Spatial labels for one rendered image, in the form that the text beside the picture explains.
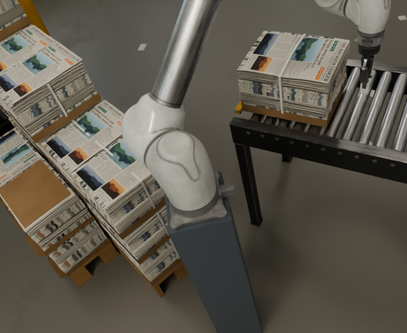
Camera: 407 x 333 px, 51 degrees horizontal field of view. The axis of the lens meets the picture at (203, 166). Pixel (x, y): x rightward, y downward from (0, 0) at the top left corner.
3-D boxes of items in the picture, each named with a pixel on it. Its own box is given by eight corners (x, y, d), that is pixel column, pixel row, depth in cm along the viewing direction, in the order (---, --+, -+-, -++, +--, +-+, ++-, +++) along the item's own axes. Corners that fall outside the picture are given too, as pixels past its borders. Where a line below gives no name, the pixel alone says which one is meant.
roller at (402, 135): (387, 159, 163) (388, 150, 159) (412, 82, 186) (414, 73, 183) (401, 162, 160) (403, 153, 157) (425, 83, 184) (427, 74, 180)
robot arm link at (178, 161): (185, 221, 125) (165, 175, 109) (154, 186, 136) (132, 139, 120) (228, 191, 129) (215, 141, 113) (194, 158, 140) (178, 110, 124)
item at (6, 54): (-12, 82, 197) (-13, 80, 197) (-31, 61, 214) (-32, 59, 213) (56, 42, 209) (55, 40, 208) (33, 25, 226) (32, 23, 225)
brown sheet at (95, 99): (35, 143, 197) (30, 137, 193) (12, 117, 214) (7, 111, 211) (102, 99, 208) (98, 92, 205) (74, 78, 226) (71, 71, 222)
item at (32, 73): (12, 106, 181) (11, 104, 180) (-11, 80, 198) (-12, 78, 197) (84, 61, 192) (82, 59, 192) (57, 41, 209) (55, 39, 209)
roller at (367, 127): (352, 151, 168) (353, 143, 164) (381, 77, 192) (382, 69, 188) (365, 154, 166) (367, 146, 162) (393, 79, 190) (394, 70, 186)
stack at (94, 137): (160, 299, 225) (102, 211, 163) (61, 187, 293) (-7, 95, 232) (213, 251, 237) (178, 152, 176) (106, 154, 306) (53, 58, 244)
